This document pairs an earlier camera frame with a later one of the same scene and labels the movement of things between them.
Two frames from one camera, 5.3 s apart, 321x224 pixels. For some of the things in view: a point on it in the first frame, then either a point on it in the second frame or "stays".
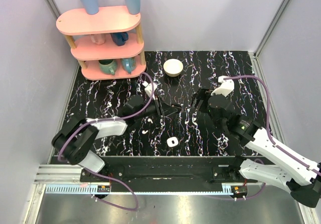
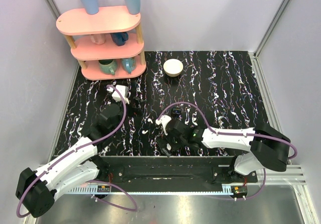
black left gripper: x=160 y=107 to x=133 y=104
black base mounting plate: x=168 y=171 stays
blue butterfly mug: x=129 y=64 stays
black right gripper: x=202 y=94 to x=173 y=146
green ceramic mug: x=108 y=66 stays
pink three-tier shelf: x=108 y=45 stays
